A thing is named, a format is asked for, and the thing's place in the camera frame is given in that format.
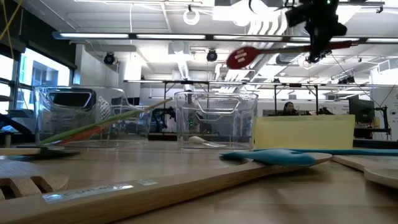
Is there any person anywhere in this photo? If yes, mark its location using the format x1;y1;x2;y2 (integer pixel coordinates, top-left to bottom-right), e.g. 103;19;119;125
282;101;296;116

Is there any slim teal silicone spatula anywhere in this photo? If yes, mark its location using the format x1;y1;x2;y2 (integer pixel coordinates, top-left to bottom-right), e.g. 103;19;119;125
254;147;398;157

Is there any clear plastic bin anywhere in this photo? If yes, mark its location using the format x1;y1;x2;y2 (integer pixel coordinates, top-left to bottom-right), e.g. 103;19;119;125
32;86;153;147
174;91;259;150

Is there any black ceiling camera cluster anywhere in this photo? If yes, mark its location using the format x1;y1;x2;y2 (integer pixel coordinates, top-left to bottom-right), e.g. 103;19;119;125
305;49;333;65

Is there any yellow hanging cable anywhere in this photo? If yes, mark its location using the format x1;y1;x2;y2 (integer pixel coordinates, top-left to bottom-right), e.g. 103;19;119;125
0;0;23;60

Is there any cream-handled table knife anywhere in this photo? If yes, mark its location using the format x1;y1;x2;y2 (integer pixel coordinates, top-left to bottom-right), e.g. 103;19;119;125
187;135;228;149

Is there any metal box grater teal handle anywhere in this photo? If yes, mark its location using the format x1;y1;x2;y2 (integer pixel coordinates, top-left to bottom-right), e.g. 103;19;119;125
97;95;112;121

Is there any silver ventilation duct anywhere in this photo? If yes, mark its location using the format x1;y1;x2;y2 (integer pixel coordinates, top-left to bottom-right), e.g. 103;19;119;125
275;0;361;65

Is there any green silicone spatula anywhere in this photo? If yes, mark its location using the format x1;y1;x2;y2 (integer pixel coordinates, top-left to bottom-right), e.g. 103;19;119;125
39;108;147;146

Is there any LED light bar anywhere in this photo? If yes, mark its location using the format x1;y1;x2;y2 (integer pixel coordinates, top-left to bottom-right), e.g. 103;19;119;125
52;30;398;44

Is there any yellow plastic bin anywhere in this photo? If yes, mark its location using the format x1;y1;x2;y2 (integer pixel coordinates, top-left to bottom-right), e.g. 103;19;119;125
253;114;356;150

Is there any red spatula wooden handle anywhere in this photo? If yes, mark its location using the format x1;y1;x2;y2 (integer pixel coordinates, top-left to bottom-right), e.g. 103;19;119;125
55;98;174;146

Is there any wooden slotted spatula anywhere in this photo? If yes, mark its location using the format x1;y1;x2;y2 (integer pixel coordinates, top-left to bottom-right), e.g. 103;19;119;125
0;160;69;200

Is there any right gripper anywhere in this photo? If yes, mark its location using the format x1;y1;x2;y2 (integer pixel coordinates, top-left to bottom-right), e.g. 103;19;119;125
284;6;348;52

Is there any gray spatula wooden handle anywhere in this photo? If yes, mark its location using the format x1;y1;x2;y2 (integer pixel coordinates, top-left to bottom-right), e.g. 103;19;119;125
0;146;80;159

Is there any red slotted spoon metal handle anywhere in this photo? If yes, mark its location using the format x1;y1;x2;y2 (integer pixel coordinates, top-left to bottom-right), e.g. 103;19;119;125
226;39;359;70

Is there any black computer monitor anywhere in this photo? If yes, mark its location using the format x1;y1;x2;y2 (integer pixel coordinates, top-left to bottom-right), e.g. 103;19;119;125
348;97;376;124

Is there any wooden spork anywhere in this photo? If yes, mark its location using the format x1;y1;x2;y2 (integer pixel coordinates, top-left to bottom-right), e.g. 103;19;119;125
331;154;398;189

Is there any bright blue silicone spatula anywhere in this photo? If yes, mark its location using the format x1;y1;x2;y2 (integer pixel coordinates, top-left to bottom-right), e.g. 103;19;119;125
219;148;317;167

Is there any white hanging ring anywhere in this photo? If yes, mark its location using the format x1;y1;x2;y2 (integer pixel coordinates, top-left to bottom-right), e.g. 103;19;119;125
182;7;201;26

